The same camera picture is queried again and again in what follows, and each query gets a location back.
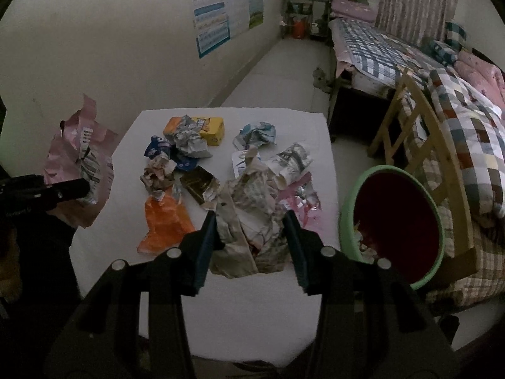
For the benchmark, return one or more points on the grey white wrapper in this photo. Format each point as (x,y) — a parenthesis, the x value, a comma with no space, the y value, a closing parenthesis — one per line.
(292,162)

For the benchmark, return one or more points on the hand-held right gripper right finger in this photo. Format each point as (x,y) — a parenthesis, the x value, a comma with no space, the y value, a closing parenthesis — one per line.
(296,252)

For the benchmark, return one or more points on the striped curtain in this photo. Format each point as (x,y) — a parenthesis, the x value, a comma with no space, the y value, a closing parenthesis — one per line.
(414,4)

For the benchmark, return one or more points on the large grey paper bag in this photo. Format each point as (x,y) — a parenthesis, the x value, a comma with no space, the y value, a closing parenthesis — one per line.
(244,213)

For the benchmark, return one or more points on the blue checked bedsheet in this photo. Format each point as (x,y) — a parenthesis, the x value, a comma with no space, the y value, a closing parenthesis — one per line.
(374,47)

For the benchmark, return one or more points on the pink foil wrapper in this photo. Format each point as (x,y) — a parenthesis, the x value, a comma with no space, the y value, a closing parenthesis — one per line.
(304,205)

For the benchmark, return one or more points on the patchwork quilt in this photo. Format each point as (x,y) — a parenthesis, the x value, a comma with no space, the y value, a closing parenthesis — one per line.
(469,134)

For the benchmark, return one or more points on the green checked pillow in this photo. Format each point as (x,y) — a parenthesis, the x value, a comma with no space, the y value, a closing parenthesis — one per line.
(444,49)

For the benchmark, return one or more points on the pink folded blanket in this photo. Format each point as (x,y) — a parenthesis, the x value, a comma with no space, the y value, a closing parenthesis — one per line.
(353,8)

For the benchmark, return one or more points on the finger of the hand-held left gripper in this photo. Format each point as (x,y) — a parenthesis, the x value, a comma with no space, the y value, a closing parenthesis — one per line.
(63,194)

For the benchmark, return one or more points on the dark brown torn wrapper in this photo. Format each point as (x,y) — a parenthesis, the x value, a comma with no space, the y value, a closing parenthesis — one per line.
(196,183)

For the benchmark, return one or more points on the blue chart wall poster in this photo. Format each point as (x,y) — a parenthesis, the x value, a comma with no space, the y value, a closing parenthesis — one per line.
(211,15)

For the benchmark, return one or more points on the beige wrapper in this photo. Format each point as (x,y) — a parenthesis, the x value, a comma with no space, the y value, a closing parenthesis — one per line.
(159,175)

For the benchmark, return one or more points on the wooden chair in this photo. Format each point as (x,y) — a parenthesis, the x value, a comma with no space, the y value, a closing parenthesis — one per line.
(434,158)

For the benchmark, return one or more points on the orange container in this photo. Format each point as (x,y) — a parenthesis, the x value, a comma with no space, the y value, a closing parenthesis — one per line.
(298,28)

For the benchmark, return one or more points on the yellow snack box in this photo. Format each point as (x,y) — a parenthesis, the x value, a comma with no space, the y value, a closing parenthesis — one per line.
(214,129)

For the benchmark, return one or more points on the pair of shoes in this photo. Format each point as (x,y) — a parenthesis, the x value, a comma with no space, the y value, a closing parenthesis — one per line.
(322,79)

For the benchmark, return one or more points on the crumpled light blue wrapper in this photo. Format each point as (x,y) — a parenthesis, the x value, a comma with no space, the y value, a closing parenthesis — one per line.
(256,134)

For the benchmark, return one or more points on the white crumpled paper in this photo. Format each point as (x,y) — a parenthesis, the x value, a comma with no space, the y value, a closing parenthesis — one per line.
(362,241)

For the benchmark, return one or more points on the pink quilt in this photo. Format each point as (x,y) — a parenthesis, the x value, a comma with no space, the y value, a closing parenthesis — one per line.
(483,73)

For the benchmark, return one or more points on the bed with checked blankets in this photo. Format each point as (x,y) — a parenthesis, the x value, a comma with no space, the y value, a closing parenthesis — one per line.
(349,106)

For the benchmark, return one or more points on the crumpled silver foil wrapper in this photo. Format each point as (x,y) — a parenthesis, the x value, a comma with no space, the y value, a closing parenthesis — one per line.
(190,139)

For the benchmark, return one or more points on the white printed wrapper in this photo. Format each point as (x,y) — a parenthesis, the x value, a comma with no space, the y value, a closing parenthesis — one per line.
(240,162)

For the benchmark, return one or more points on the pink plastic snack bag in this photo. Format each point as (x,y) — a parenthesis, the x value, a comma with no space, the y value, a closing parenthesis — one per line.
(69,146)

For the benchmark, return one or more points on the dark shelf unit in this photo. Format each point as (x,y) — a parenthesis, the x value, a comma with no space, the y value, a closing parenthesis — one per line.
(305,4)

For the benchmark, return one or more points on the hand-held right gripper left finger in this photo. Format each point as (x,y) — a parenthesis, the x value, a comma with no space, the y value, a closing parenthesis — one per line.
(205,254)

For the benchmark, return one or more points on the green bin with red liner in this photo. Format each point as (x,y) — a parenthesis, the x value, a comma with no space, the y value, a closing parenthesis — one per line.
(394,221)

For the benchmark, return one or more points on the orange plastic bag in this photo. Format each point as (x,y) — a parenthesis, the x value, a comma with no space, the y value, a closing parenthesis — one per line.
(165,225)

